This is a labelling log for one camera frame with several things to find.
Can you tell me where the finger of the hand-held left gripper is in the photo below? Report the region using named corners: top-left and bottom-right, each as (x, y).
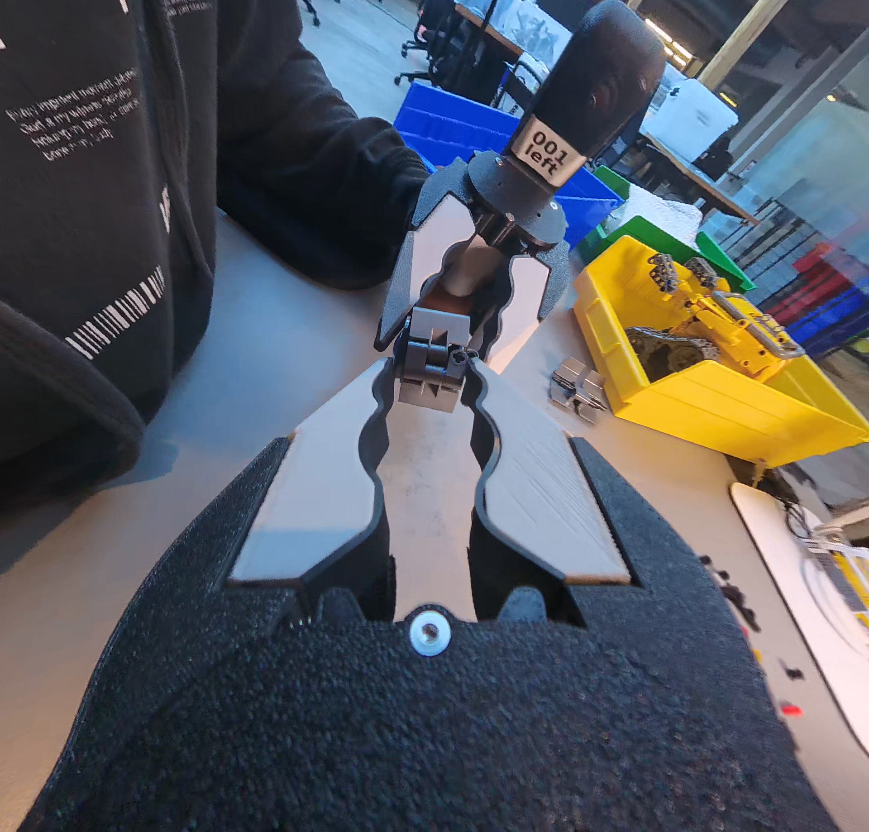
top-left (375, 192), bottom-right (477, 352)
top-left (485, 255), bottom-right (552, 374)

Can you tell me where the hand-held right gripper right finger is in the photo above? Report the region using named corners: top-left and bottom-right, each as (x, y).
top-left (468, 359), bottom-right (632, 585)

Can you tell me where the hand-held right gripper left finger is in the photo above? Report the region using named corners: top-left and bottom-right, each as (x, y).
top-left (229, 359), bottom-right (395, 587)

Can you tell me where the grey toy joint assembly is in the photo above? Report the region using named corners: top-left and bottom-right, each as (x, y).
top-left (394, 307), bottom-right (479, 413)

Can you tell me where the grey desk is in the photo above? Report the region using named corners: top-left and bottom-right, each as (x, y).
top-left (0, 214), bottom-right (869, 832)

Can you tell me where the person's left hand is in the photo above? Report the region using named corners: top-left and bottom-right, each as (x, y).
top-left (424, 281), bottom-right (473, 313)

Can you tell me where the white storage box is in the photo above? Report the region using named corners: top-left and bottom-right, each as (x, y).
top-left (641, 78), bottom-right (740, 164)

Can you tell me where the blue plastic bin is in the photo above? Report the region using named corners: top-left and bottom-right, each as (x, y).
top-left (394, 81), bottom-right (625, 249)

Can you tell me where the green plastic bin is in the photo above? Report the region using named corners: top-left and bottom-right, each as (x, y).
top-left (577, 165), bottom-right (758, 293)

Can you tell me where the white bubble wrap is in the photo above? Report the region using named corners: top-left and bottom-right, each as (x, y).
top-left (611, 183), bottom-right (703, 245)

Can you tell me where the black office chair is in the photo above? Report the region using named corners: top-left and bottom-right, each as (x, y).
top-left (396, 0), bottom-right (469, 87)

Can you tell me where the yellow plastic bin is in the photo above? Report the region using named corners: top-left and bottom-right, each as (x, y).
top-left (572, 234), bottom-right (869, 468)

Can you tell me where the yellow toy tracked robot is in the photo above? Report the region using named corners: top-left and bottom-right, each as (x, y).
top-left (625, 253), bottom-right (805, 381)

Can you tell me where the pile of small toy parts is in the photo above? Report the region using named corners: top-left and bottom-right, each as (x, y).
top-left (699, 554), bottom-right (805, 717)

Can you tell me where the white book stand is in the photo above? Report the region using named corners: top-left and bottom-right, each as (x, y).
top-left (730, 482), bottom-right (869, 755)

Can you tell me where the parts bin rack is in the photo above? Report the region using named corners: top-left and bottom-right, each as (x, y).
top-left (720, 197), bottom-right (869, 359)

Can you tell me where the sticker sheet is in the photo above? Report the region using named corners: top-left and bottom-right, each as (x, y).
top-left (835, 547), bottom-right (869, 629)

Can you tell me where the small grey bracket assembly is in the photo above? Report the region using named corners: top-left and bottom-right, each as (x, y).
top-left (549, 357), bottom-right (608, 426)

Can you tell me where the thick wooden post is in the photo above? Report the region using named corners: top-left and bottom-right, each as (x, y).
top-left (699, 0), bottom-right (819, 91)

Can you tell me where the black cable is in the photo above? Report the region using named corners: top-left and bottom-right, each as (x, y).
top-left (747, 462), bottom-right (819, 541)

